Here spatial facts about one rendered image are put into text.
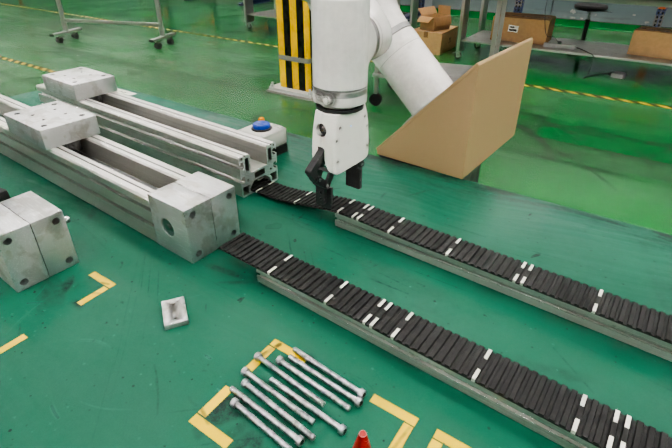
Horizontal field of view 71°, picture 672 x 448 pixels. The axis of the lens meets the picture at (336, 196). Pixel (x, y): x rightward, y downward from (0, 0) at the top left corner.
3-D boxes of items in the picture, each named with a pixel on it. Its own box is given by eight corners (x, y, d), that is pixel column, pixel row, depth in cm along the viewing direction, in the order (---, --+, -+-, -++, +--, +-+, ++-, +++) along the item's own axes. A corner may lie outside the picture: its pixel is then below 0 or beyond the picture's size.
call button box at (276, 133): (288, 151, 110) (286, 126, 107) (258, 165, 104) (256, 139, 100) (263, 143, 114) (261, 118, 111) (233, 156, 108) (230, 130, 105)
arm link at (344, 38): (335, 72, 78) (301, 86, 71) (335, -14, 71) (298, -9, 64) (380, 80, 74) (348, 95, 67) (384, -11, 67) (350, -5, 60)
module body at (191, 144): (278, 179, 98) (275, 141, 94) (242, 198, 91) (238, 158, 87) (79, 105, 139) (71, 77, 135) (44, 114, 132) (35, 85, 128)
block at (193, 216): (250, 228, 81) (245, 180, 77) (193, 264, 73) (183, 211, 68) (216, 212, 86) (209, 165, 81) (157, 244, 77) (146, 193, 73)
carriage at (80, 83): (120, 100, 125) (114, 75, 122) (79, 111, 117) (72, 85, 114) (88, 90, 133) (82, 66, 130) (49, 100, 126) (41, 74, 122)
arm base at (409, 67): (424, 120, 124) (384, 64, 126) (482, 74, 112) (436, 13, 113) (391, 137, 110) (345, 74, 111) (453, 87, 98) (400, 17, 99)
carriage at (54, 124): (104, 145, 99) (96, 114, 95) (50, 163, 91) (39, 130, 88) (65, 129, 107) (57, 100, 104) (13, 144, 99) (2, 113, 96)
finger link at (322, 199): (320, 179, 73) (321, 216, 76) (333, 171, 75) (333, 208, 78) (305, 173, 74) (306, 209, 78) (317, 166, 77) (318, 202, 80)
